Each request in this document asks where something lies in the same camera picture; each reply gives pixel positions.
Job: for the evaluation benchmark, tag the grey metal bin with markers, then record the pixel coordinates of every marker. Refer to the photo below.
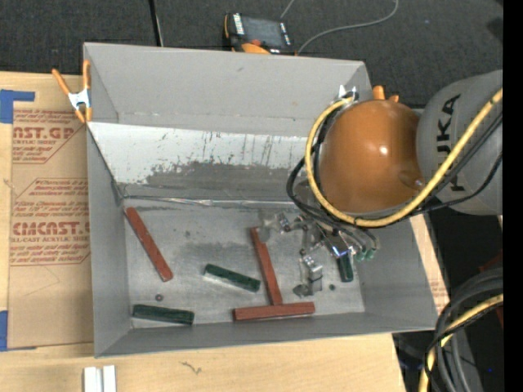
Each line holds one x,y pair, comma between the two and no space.
196,235

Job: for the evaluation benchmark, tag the dark green flat block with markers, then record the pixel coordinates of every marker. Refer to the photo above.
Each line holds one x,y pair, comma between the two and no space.
232,277
345,270
163,314

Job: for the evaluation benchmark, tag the brown cardboard board red print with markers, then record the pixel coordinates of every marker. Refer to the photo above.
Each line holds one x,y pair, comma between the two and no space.
45,219

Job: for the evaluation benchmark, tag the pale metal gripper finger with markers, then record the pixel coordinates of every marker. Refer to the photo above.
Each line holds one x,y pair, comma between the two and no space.
310,265
281,221

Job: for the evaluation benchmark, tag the red-brown flat block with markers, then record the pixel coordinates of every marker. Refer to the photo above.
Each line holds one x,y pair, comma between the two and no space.
266,265
148,243
274,311

